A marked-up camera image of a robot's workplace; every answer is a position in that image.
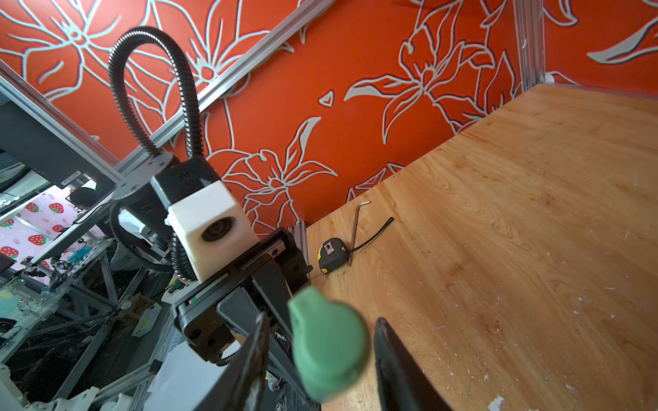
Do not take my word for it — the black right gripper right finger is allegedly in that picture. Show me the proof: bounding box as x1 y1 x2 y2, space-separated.
374 318 451 411

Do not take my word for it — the yellow black tape measure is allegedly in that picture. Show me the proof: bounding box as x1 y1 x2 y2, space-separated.
318 237 350 275

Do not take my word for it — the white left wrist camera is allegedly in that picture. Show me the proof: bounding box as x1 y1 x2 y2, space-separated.
151 158 259 283

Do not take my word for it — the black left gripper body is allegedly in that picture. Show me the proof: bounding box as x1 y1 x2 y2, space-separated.
172 229 311 362

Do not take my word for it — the metal hex key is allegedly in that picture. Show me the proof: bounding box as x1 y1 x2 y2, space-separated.
348 200 371 267

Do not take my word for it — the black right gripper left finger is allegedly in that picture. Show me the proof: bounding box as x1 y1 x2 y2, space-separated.
195 313 270 410

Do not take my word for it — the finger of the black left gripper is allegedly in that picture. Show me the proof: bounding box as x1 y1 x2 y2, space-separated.
217 301 308 406
252 260 292 334

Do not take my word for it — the green pen cap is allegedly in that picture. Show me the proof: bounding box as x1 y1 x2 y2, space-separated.
288 286 371 403

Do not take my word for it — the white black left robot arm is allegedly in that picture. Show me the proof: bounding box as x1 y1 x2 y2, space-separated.
108 26 319 410

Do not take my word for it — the black cord loop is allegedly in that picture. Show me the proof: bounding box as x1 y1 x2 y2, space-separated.
349 216 396 253

